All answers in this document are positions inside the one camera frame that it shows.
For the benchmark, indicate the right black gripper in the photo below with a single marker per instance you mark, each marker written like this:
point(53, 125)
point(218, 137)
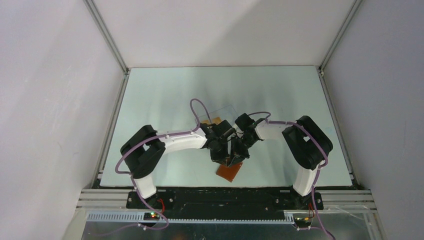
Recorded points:
point(237, 156)

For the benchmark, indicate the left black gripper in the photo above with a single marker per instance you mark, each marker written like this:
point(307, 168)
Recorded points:
point(221, 158)

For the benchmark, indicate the brown leather card holder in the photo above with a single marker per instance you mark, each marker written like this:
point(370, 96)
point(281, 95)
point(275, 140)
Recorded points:
point(228, 172)

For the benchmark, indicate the clear plastic card box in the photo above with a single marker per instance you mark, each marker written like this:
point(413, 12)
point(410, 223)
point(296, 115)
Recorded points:
point(225, 113)

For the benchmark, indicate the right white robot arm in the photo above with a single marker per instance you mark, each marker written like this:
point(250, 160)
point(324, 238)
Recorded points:
point(308, 144)

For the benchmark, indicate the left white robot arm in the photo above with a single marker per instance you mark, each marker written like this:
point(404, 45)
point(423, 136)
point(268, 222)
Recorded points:
point(142, 152)

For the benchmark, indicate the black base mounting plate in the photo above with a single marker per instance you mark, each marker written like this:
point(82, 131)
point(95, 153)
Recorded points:
point(229, 203)

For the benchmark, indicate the right small circuit board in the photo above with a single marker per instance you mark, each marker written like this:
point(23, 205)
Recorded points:
point(304, 220)

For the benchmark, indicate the small circuit board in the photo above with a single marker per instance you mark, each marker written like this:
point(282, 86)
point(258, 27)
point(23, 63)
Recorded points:
point(151, 216)
point(304, 220)

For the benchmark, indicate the left small circuit board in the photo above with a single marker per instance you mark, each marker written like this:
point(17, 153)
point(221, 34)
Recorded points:
point(151, 216)

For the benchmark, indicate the right aluminium frame post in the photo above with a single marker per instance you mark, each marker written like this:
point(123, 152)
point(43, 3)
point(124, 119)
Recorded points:
point(339, 35)

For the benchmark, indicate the aluminium frame post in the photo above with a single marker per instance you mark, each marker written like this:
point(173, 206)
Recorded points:
point(106, 34)
point(339, 35)

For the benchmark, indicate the grey slotted cable duct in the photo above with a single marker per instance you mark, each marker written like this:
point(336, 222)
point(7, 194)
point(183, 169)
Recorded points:
point(141, 217)

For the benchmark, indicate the left aluminium frame post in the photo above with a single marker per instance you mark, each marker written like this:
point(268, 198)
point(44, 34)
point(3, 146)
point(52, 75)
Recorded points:
point(106, 34)

